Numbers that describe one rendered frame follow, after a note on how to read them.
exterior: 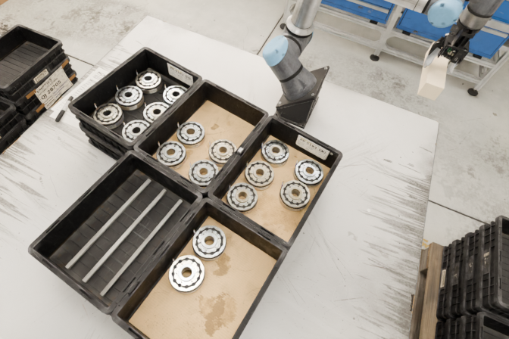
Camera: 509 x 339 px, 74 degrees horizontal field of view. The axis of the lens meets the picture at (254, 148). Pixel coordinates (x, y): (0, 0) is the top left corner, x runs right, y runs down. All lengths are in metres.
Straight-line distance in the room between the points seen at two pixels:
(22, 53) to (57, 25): 1.03
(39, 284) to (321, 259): 0.93
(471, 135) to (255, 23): 1.96
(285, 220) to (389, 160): 0.61
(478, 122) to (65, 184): 2.77
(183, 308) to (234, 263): 0.19
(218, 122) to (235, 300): 0.65
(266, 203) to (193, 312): 0.40
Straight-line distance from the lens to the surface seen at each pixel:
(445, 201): 2.52
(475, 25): 1.25
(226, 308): 1.06
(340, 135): 1.55
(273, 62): 1.37
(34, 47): 2.36
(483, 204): 2.67
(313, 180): 1.20
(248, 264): 1.09
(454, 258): 2.04
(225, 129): 1.31
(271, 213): 1.15
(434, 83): 1.31
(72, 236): 1.20
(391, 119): 1.71
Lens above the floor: 1.88
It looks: 56 degrees down
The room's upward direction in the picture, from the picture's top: 9 degrees clockwise
